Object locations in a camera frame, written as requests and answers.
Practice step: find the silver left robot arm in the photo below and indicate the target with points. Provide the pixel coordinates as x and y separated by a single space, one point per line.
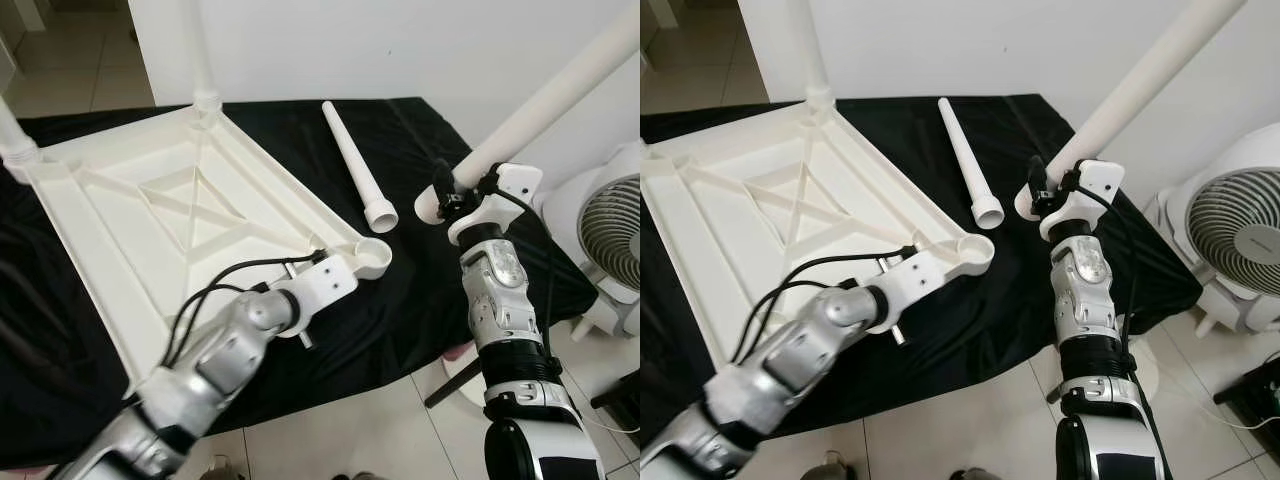
800 350
220 350

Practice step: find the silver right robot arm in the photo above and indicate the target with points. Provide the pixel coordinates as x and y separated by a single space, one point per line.
500 290
1085 290

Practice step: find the black table cloth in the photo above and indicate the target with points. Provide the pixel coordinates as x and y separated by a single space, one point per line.
400 300
1000 320

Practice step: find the black plastic floor crate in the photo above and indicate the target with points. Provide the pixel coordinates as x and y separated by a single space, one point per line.
620 400
1250 400

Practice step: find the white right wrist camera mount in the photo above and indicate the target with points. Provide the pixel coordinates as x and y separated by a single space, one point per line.
1095 180
515 185

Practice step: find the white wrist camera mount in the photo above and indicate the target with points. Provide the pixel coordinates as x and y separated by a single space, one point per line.
325 285
915 280
1095 180
515 185

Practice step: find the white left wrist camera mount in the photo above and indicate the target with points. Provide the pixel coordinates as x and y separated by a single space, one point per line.
915 280
325 285

